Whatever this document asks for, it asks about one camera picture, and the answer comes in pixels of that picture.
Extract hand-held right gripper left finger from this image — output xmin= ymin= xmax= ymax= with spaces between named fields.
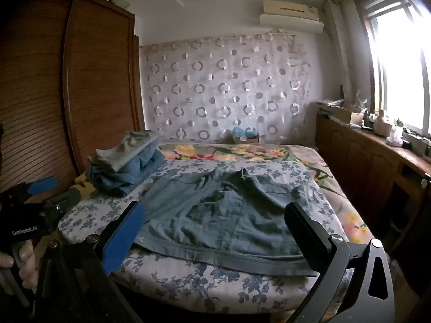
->
xmin=35 ymin=201 xmax=146 ymax=323

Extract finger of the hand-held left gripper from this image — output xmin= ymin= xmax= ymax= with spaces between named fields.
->
xmin=43 ymin=189 xmax=84 ymax=216
xmin=25 ymin=177 xmax=59 ymax=196

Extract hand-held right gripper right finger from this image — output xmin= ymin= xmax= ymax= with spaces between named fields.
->
xmin=284 ymin=202 xmax=396 ymax=323

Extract blue-grey pants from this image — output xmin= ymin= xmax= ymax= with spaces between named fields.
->
xmin=135 ymin=167 xmax=330 ymax=277

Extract person's left hand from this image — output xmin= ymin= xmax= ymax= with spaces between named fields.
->
xmin=0 ymin=241 xmax=38 ymax=294

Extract folded blue garment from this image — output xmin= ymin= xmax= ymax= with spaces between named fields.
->
xmin=85 ymin=141 xmax=166 ymax=198

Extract bed with yellow floral sheet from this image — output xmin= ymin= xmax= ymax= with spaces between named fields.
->
xmin=71 ymin=142 xmax=376 ymax=244

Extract brown wooden cabinet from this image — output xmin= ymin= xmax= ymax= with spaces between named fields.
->
xmin=315 ymin=112 xmax=431 ymax=254

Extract brown wooden wardrobe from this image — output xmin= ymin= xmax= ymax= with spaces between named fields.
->
xmin=0 ymin=0 xmax=146 ymax=206

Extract small cardboard box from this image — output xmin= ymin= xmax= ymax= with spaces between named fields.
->
xmin=232 ymin=134 xmax=260 ymax=145

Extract stack of papers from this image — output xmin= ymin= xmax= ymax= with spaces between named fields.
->
xmin=315 ymin=98 xmax=346 ymax=110

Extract beige bottle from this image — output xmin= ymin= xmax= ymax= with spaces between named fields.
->
xmin=375 ymin=108 xmax=394 ymax=137

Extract window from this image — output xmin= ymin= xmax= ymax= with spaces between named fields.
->
xmin=353 ymin=0 xmax=431 ymax=137

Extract white pipe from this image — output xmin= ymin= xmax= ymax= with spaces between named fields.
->
xmin=324 ymin=0 xmax=355 ymax=92

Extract white air conditioner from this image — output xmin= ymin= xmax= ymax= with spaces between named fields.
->
xmin=259 ymin=0 xmax=325 ymax=34

